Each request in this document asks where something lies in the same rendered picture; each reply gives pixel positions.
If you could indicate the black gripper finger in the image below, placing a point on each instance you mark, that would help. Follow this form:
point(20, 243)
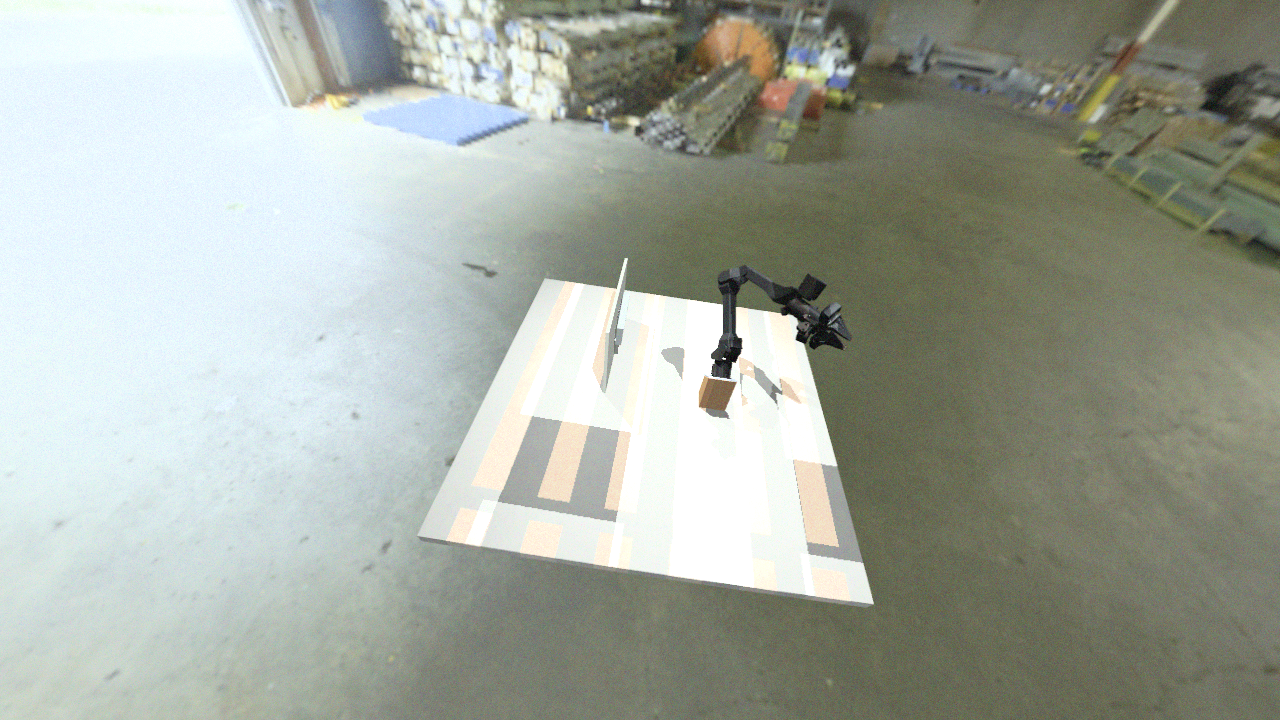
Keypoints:
point(833, 340)
point(838, 326)

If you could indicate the grey rectangular picture frame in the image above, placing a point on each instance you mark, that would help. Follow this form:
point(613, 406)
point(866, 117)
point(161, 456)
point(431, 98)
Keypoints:
point(622, 318)

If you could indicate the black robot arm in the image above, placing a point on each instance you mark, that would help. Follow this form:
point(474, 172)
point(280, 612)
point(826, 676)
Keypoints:
point(730, 281)

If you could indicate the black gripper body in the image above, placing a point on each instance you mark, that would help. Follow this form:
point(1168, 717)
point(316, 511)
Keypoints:
point(822, 318)

